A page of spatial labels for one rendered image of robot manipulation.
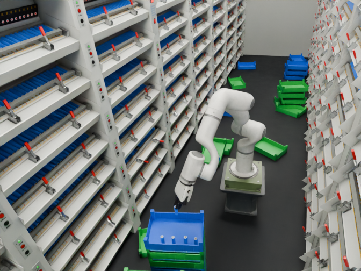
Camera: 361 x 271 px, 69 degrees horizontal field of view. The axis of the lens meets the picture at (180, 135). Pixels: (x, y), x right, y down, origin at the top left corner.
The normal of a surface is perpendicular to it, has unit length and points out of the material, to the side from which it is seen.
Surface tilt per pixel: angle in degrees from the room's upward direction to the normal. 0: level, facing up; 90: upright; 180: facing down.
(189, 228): 0
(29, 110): 23
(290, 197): 0
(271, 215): 0
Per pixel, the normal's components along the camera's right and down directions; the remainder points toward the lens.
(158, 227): -0.08, -0.82
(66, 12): -0.37, 0.55
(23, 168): 0.28, -0.70
